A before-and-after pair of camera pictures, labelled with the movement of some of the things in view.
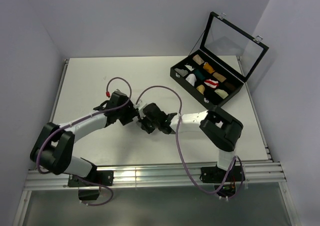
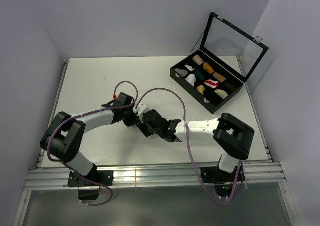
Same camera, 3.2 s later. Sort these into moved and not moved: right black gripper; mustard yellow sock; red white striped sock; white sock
Moved: right black gripper
Not moved: red white striped sock; mustard yellow sock; white sock
